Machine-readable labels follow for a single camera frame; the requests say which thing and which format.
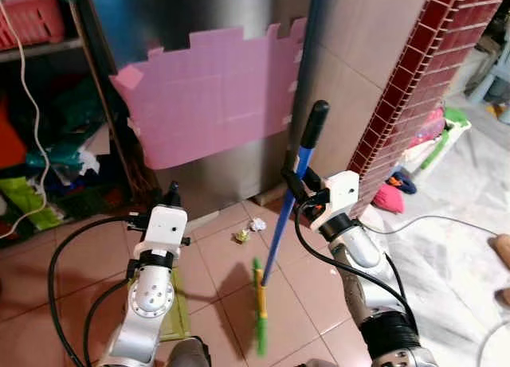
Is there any white and green plastic toy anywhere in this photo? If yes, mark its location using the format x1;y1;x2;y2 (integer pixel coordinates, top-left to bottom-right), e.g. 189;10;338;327
406;107;473;177

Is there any pink shoe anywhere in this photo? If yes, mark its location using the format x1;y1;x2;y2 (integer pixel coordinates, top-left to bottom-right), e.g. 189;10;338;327
372;183;405;215

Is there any thin dark floor cable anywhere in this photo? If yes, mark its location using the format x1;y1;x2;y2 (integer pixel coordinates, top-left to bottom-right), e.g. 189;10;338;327
363;215;499;237

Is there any stainless steel fridge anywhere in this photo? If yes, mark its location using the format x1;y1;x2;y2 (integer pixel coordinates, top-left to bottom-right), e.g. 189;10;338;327
84;0;320;221

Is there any red plastic basket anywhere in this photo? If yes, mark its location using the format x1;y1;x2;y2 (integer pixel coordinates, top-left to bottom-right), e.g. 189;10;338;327
0;0;66;51

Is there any pink cloth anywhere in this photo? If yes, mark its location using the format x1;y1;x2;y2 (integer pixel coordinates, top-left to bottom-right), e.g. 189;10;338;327
413;108;445;149

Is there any short black left arm cable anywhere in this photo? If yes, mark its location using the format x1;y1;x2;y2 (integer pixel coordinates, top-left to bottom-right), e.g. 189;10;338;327
84;281;132;367

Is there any green dustpan with red handle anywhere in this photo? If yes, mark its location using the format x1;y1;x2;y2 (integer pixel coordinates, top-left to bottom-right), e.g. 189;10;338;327
155;267;192;342

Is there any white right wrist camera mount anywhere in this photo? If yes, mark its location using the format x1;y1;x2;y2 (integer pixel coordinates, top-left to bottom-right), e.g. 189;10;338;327
309;170;361;232

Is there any grey robot left leg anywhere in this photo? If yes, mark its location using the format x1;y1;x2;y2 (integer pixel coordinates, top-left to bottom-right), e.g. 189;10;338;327
163;338;212;367

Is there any light blue plastic chair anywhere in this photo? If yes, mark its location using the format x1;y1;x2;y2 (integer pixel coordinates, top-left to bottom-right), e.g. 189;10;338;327
470;41;510;105

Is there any curly haired small child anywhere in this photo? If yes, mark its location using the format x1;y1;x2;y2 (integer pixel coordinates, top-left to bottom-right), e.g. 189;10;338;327
490;233;510;308

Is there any pink sheet on fridge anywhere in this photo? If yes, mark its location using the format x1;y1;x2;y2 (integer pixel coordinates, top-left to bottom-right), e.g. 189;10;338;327
110;18;308;170

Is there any lime green bag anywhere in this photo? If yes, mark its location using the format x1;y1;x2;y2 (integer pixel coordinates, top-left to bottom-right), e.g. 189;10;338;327
0;176;61;228

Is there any blue handled green broom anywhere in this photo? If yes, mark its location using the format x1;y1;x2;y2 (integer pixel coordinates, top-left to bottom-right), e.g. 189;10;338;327
252;100;330;357

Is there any dark blue shoe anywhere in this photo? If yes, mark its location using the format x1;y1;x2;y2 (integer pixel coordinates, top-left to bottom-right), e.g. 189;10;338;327
389;170;418;195

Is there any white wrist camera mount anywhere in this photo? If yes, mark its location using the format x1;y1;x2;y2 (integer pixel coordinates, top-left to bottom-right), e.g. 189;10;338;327
134;205;190;260
309;170;361;232

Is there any wooden shelf rack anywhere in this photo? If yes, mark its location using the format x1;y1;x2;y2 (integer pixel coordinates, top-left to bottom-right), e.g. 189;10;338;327
0;1;152;232

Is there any dark green cloth pile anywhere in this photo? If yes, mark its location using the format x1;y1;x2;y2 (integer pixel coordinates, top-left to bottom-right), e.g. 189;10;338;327
48;76;108;169

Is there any white hanging cord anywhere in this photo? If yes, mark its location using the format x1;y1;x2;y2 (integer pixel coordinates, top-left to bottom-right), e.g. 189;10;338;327
0;1;50;240

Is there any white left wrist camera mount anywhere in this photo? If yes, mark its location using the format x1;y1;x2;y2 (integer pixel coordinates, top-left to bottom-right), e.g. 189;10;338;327
134;205;190;260

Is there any long black left arm cable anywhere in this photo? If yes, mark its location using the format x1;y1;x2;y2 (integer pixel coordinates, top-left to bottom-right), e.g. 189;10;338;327
46;214;136;367

